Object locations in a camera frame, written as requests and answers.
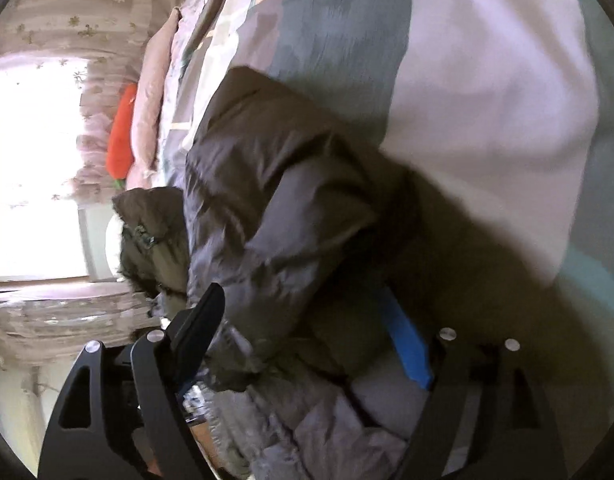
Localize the dark brown puffer jacket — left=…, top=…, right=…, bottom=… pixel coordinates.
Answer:
left=111, top=65, right=594, bottom=480

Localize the orange carrot plush pillow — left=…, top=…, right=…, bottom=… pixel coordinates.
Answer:
left=105, top=84, right=138, bottom=180

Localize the pastel plaid bed sheet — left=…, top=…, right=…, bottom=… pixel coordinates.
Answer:
left=159, top=0, right=614, bottom=335

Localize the pink floral curtain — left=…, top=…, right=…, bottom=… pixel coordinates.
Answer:
left=0, top=0, right=203, bottom=366

